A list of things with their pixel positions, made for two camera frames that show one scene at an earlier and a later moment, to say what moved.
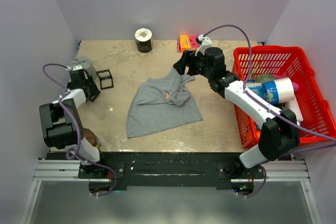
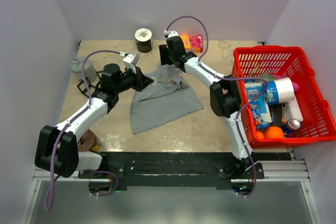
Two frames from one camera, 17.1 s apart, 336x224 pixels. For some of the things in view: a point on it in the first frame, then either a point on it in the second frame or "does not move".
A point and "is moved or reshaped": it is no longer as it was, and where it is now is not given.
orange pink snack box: [187, 42] does not move
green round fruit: [264, 77] does not move
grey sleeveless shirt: [161, 103] is moved or reshaped
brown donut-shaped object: [90, 136] does not move
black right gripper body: [197, 65] to [165, 56]
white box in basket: [294, 106] does not move
